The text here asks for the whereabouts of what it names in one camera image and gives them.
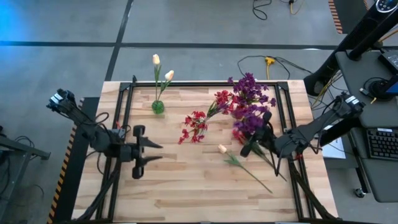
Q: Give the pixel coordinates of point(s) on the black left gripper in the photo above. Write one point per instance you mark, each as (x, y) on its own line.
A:
(138, 168)

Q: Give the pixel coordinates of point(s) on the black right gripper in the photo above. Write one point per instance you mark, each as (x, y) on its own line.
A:
(267, 141)

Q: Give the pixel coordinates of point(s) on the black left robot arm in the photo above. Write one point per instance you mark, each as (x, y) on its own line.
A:
(87, 124)

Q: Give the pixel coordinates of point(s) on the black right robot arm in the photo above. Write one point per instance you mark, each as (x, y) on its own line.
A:
(317, 124)

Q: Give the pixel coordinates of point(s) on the green glass vase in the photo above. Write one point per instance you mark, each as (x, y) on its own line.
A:
(158, 108)

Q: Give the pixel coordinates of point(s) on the white paper sheet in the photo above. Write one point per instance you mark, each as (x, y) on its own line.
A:
(335, 152)

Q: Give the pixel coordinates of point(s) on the yellow black hazard strip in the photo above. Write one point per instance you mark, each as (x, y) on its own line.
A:
(58, 186)

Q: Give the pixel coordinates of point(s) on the black caster wheel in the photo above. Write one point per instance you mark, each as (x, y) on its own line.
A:
(359, 193)

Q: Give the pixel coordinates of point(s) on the grey desk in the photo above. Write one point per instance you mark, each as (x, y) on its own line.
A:
(354, 71)

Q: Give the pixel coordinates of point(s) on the black keyboard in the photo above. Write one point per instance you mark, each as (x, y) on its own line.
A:
(384, 144)

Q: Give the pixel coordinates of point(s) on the black tower fan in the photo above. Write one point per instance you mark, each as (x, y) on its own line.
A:
(348, 43)

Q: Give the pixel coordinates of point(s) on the grey metal stand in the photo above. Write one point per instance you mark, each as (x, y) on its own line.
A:
(21, 148)

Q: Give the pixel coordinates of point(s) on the orange black hazard strip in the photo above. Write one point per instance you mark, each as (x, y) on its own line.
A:
(335, 17)

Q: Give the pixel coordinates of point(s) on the dark laptop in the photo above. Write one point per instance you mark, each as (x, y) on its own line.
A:
(391, 60)

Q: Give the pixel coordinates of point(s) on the dark floor mat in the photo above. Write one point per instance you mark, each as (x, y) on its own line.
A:
(351, 15)

